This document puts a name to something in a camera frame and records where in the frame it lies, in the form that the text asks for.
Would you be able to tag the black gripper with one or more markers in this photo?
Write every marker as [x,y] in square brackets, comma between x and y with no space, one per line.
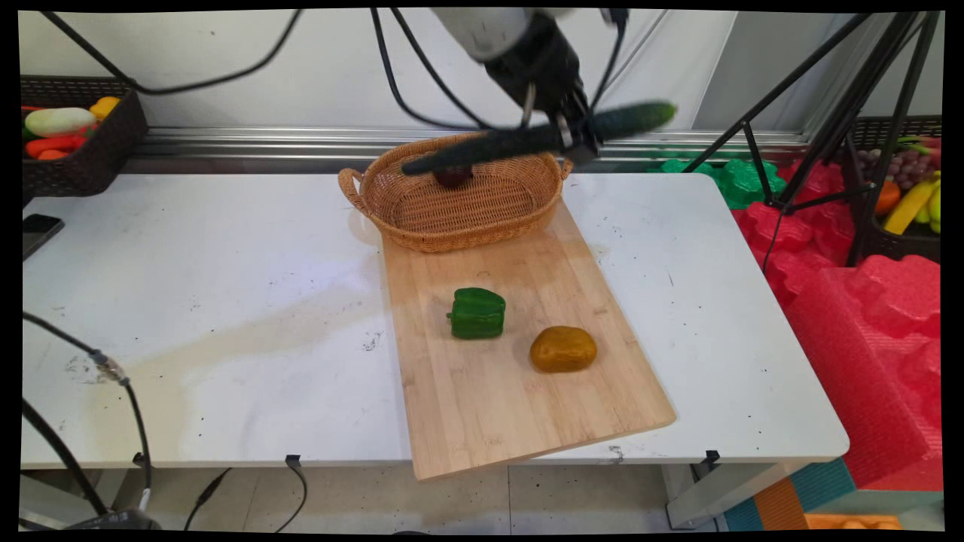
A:
[538,64]

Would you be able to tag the long dark green cucumber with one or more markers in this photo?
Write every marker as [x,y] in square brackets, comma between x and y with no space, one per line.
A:
[489,143]

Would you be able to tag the dark purple onion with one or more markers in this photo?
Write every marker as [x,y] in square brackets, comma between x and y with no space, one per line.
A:
[454,179]

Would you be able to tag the green foam mats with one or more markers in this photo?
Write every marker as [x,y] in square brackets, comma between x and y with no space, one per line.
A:
[742,184]

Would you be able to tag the green bell pepper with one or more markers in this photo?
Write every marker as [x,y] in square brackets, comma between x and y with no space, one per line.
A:
[478,315]

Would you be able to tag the brown potato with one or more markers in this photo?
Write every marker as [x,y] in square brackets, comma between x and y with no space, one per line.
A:
[563,349]

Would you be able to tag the black tripod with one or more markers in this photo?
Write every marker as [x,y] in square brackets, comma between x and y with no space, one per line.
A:
[851,113]

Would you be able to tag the bamboo cutting board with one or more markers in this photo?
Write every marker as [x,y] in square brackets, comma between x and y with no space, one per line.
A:
[497,406]

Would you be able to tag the purple toy grapes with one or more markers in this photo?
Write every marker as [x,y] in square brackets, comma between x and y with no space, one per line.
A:
[907,169]

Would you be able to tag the yellow toy banana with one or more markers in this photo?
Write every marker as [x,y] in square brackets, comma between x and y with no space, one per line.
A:
[907,207]

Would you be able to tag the large black fruit basket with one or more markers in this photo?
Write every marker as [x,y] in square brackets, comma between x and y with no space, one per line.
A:
[904,245]

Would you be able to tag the red toy chili pepper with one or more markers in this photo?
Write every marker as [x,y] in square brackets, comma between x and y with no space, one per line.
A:
[922,144]

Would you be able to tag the red foam mats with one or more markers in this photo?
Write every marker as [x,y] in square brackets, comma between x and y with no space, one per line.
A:
[866,339]

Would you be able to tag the white table leg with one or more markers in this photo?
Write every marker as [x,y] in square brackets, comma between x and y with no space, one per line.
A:
[715,493]

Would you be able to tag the blue and orange floor mat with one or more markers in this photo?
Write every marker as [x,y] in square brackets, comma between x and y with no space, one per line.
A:
[821,485]

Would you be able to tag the yellow orange toy fruit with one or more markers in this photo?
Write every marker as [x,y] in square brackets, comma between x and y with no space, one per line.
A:
[105,107]

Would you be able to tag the orange tray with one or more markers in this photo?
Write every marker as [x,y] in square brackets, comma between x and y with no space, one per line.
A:
[851,522]

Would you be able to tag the small black woven basket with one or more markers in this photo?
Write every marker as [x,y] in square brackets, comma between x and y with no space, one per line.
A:
[98,169]

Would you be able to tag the white toy radish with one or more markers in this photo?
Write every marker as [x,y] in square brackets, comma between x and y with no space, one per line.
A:
[60,121]

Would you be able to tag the orange toy carrot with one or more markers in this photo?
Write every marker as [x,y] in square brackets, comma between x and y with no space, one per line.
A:
[53,144]

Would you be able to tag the red toy tomato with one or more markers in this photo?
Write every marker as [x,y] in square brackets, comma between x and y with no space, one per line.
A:
[53,154]

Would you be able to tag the black smartphone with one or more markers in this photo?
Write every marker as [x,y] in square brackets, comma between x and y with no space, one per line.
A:
[39,232]

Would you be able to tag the aluminium wall rail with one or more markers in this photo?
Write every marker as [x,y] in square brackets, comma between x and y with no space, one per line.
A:
[263,139]

